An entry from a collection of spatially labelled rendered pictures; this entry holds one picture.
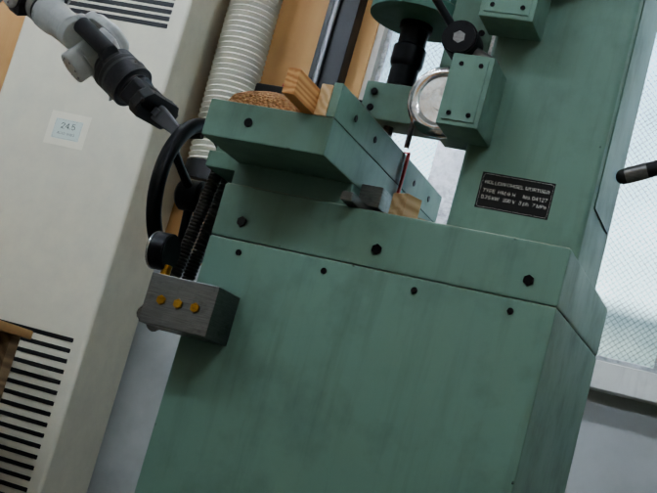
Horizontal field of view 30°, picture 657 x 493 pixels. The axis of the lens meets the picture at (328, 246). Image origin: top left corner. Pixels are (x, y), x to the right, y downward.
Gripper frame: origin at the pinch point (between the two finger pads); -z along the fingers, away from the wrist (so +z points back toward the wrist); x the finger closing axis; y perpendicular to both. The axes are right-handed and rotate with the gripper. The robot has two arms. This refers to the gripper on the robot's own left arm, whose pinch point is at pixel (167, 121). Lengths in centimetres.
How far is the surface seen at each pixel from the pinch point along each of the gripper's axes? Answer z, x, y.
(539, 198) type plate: -66, 5, 34
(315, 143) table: -42, 30, 18
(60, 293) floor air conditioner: 54, -93, -70
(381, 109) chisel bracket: -31.0, -1.9, 28.1
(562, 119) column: -60, 4, 46
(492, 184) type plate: -58, 5, 31
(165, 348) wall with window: 34, -125, -68
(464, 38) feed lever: -40, 10, 45
